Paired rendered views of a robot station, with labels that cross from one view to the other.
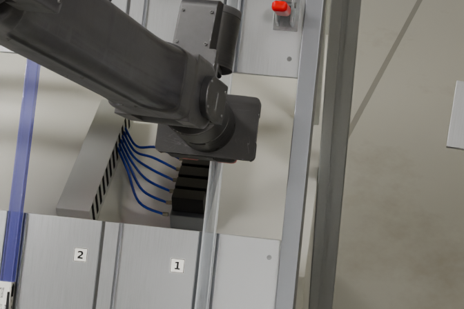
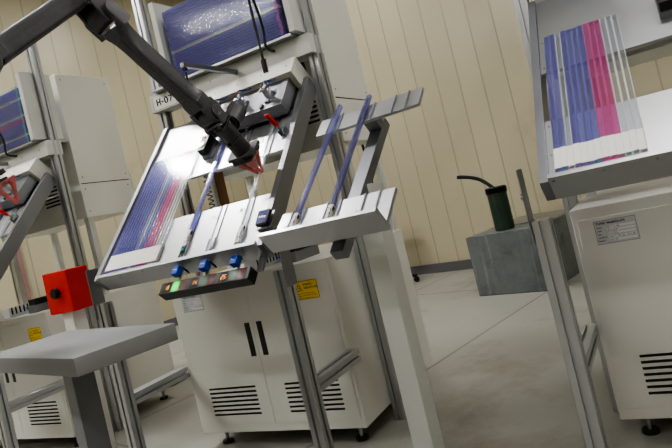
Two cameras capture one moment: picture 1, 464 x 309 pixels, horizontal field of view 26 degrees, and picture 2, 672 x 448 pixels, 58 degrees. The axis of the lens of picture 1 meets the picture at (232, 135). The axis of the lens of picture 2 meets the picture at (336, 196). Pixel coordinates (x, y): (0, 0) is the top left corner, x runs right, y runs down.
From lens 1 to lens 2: 146 cm
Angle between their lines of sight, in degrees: 44
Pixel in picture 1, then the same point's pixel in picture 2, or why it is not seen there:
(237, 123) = (250, 147)
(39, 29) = (129, 40)
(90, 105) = not seen: hidden behind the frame
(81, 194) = not seen: hidden behind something
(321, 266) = (369, 297)
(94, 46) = (153, 59)
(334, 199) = (362, 254)
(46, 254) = (204, 220)
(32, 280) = (198, 229)
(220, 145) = (242, 151)
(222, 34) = (234, 109)
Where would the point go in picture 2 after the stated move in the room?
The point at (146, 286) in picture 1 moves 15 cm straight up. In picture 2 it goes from (231, 219) to (219, 171)
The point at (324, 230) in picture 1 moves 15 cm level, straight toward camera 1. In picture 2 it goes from (365, 275) to (347, 285)
